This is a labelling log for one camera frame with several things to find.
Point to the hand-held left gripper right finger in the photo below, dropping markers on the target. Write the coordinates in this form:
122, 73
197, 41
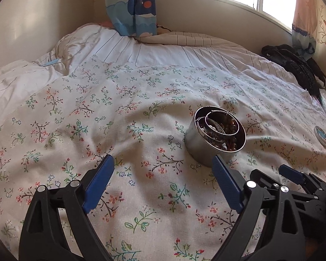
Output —
228, 187

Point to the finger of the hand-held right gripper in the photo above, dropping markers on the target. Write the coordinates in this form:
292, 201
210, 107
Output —
289, 172
262, 175

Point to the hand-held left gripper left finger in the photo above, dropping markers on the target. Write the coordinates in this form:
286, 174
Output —
100, 185

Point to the round metal tin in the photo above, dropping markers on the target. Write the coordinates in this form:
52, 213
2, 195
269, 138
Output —
203, 148

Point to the silver bangle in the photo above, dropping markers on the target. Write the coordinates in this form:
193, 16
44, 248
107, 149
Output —
216, 128

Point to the round tin lid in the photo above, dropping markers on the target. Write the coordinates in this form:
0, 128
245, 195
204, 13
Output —
322, 136

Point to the floral bed blanket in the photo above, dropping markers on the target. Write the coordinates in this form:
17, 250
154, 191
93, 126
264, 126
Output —
138, 130

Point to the black clothing bundle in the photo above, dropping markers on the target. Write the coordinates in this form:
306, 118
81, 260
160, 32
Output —
296, 59

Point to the white striped duvet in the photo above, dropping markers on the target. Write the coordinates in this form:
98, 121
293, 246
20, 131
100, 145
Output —
157, 49

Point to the pink printed curtain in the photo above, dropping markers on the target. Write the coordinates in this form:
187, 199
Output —
304, 19

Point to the blue whale print curtain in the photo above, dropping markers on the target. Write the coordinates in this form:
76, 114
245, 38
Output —
130, 5

